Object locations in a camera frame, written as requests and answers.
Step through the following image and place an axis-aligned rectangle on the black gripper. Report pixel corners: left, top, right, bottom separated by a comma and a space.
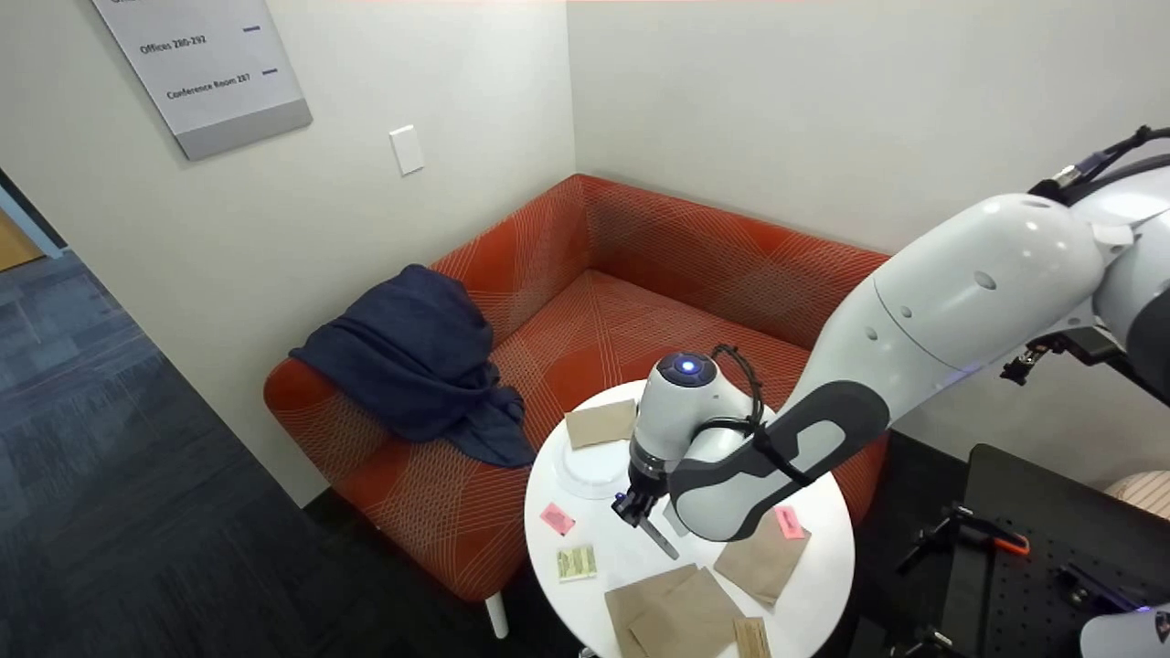
612, 443, 664, 527

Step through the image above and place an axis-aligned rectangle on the small brown paper piece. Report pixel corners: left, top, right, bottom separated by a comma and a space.
731, 618, 771, 658

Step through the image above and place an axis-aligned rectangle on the blue and grey marker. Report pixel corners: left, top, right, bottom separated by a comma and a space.
640, 520, 680, 559

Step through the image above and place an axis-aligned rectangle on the orange corner sofa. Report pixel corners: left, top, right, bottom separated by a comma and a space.
262, 176, 876, 605

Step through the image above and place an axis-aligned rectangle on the round white table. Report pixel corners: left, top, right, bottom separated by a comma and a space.
523, 416, 854, 658

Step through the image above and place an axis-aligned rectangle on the navy blue cloth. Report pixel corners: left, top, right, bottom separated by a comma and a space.
293, 265, 531, 467

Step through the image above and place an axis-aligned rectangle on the green sweetener packet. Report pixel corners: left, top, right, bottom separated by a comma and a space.
557, 544, 596, 583

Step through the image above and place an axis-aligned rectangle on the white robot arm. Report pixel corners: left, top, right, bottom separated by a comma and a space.
614, 130, 1170, 543

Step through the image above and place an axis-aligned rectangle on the brown paper napkin middle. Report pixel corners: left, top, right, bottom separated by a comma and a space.
607, 566, 740, 658

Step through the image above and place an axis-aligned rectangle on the small clear plastic lid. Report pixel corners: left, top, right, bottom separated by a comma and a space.
564, 443, 630, 498

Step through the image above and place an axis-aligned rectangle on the pink sweetener packet far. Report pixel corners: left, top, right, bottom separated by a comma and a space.
538, 506, 577, 539

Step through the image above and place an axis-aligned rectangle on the grey wall sign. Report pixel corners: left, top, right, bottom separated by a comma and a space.
91, 0, 315, 163

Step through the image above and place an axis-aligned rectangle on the brown napkin behind bowl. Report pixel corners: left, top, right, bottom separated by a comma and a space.
566, 399, 637, 451

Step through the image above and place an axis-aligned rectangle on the large brown paper napkin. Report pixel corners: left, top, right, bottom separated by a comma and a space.
714, 527, 809, 606

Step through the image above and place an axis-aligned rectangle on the black clamp with orange handle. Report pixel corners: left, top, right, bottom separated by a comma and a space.
896, 506, 1031, 573

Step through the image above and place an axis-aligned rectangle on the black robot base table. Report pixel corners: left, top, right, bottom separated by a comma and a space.
849, 434, 1170, 658

